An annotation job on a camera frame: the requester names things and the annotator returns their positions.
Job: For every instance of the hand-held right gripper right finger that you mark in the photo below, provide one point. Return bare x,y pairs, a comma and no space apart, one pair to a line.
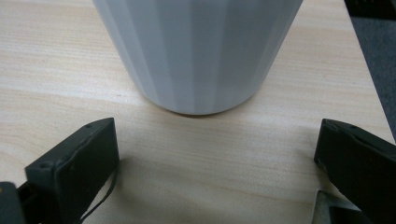
358,165

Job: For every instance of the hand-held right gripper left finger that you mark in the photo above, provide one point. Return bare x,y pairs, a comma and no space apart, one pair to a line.
81,165

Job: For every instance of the white faceted cup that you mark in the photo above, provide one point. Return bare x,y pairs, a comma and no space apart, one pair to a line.
199,53

